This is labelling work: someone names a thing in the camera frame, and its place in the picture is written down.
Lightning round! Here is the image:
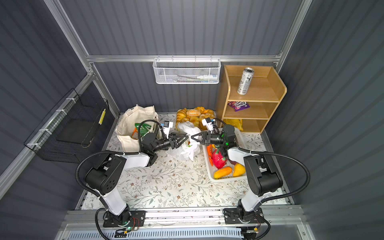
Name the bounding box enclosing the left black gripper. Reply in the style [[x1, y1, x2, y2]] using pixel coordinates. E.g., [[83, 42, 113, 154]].
[[151, 132, 187, 155]]

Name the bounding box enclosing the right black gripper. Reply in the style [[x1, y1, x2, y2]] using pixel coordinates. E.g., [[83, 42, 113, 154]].
[[192, 133, 227, 147]]

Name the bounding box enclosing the orange carrot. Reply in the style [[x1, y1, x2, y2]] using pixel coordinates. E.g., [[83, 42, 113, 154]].
[[207, 145, 214, 166]]

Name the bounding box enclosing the white lemon-print plastic bag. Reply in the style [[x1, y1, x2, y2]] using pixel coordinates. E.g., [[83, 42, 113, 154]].
[[166, 122, 201, 161]]

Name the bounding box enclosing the green candy bag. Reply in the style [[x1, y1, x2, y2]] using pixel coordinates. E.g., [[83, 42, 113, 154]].
[[135, 123, 152, 137]]

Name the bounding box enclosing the white plastic produce basket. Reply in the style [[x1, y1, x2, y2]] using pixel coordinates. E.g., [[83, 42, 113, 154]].
[[202, 127, 256, 184]]

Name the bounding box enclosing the cream canvas tote bag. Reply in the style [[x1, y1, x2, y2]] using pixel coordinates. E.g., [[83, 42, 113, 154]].
[[115, 104, 160, 153]]

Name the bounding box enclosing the orange pink candy bag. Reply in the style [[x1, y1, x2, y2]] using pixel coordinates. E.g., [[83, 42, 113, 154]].
[[131, 127, 139, 140]]

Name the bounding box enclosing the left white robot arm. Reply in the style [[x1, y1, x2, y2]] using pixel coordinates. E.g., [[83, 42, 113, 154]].
[[85, 133, 189, 216]]

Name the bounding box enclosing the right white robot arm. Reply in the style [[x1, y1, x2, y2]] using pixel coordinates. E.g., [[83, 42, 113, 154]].
[[191, 125, 283, 215]]

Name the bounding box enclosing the pink dragon fruit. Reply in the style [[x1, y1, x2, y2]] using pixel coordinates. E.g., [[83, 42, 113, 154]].
[[212, 149, 227, 169]]

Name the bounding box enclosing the yellow snack bag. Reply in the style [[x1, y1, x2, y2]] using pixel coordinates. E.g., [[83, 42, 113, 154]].
[[224, 119, 244, 131]]

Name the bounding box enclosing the yellow corn cob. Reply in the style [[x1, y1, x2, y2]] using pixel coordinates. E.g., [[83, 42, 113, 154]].
[[214, 167, 233, 180]]

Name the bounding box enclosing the purple snack packet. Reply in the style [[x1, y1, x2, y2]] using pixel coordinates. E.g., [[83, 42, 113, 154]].
[[228, 102, 250, 112]]

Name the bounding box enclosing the yellow pear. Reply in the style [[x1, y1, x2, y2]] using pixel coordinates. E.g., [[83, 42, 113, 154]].
[[233, 163, 246, 178]]

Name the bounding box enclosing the toothpaste tube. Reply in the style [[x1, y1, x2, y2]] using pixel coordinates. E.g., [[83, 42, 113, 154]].
[[176, 74, 219, 83]]

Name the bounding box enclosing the wooden shelf unit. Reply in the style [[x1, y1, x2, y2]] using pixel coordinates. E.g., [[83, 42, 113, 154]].
[[216, 65, 287, 134]]

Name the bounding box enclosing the right silver drink can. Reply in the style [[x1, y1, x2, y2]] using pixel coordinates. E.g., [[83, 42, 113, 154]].
[[237, 68, 254, 95]]

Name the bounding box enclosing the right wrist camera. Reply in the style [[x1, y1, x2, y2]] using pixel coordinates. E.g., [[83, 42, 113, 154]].
[[202, 118, 217, 134]]

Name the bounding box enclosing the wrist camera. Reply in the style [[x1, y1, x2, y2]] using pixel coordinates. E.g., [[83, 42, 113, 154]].
[[161, 121, 174, 139], [202, 118, 217, 134]]

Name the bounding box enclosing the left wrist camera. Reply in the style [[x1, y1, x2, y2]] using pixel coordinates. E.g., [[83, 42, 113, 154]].
[[161, 121, 174, 139]]

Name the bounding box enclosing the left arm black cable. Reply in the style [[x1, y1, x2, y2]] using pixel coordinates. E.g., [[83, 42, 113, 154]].
[[74, 119, 166, 199]]

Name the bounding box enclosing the white wire wall basket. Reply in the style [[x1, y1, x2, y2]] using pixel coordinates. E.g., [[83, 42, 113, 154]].
[[153, 59, 222, 85]]

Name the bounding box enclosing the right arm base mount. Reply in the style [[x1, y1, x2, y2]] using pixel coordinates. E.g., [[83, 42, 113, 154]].
[[222, 206, 265, 225]]

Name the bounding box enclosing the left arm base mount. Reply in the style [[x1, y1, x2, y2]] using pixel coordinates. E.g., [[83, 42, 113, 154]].
[[103, 211, 147, 229]]

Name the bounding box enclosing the black wire wall basket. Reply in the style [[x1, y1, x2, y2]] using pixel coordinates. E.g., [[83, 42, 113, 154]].
[[24, 91, 111, 163]]

